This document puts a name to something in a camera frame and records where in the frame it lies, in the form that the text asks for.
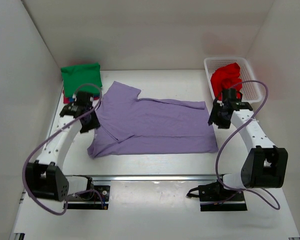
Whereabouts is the purple t-shirt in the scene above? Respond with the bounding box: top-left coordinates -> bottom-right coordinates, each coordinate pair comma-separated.
87,81 -> 218,158

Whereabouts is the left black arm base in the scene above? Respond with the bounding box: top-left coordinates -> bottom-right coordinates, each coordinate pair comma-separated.
67,176 -> 111,211

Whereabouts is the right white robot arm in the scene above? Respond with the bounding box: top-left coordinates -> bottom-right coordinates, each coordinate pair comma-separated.
208,88 -> 288,200

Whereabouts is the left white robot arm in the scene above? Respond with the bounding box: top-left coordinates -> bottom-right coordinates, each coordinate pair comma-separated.
24,91 -> 100,202

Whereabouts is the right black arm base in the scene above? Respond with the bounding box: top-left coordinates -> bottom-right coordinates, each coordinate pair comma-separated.
186,180 -> 248,212

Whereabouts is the blue folded t-shirt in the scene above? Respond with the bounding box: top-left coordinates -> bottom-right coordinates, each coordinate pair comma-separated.
64,95 -> 99,103

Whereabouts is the magenta folded t-shirt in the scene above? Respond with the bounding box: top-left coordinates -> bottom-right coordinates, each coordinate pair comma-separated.
62,87 -> 100,104

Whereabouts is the green folded t-shirt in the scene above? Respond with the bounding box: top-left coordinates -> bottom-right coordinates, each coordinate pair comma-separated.
60,63 -> 103,98

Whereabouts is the red crumpled t-shirt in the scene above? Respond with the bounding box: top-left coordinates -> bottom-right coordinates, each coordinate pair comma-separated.
210,63 -> 242,98

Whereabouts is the white plastic basket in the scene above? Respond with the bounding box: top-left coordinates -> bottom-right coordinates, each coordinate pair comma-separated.
204,56 -> 263,104

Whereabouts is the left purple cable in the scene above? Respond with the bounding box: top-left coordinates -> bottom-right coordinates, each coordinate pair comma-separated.
21,83 -> 108,216

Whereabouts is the purple cable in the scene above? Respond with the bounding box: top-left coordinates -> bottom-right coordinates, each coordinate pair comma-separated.
199,79 -> 282,210
21,83 -> 108,216

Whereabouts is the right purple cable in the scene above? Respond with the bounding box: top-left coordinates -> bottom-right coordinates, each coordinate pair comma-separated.
199,79 -> 282,210

